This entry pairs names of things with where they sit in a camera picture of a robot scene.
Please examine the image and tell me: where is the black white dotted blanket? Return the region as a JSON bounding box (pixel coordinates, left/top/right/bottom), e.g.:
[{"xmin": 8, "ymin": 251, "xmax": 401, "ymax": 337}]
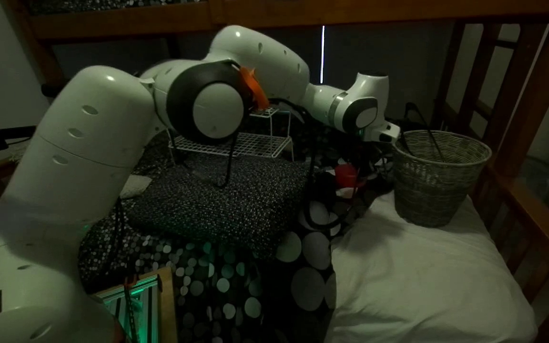
[{"xmin": 77, "ymin": 125, "xmax": 399, "ymax": 343}]

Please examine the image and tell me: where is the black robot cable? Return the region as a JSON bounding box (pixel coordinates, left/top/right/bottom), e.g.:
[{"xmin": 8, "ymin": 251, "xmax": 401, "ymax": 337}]
[{"xmin": 166, "ymin": 93, "xmax": 328, "ymax": 192}]

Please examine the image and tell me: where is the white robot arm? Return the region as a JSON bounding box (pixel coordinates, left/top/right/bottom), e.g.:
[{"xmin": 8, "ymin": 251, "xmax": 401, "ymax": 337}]
[{"xmin": 0, "ymin": 24, "xmax": 401, "ymax": 343}]

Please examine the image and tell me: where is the red bowl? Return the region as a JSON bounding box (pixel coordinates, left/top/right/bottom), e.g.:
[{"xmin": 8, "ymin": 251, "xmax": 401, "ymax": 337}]
[{"xmin": 336, "ymin": 163, "xmax": 363, "ymax": 188}]

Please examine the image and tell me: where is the white wire rack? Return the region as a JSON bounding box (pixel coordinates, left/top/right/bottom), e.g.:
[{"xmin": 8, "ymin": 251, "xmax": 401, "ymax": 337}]
[{"xmin": 174, "ymin": 108, "xmax": 294, "ymax": 158}]

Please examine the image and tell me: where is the black speckled pillow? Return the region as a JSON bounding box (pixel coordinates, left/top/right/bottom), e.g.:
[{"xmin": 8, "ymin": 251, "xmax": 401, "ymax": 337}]
[{"xmin": 128, "ymin": 156, "xmax": 309, "ymax": 259}]

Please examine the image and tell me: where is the woven wicker basket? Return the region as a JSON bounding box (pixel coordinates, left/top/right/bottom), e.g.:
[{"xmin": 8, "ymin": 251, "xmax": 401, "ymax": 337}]
[{"xmin": 393, "ymin": 129, "xmax": 492, "ymax": 226}]

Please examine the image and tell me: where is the wooden bunk bed frame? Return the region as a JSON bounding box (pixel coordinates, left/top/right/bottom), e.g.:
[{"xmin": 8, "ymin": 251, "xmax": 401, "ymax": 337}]
[{"xmin": 2, "ymin": 0, "xmax": 549, "ymax": 343}]

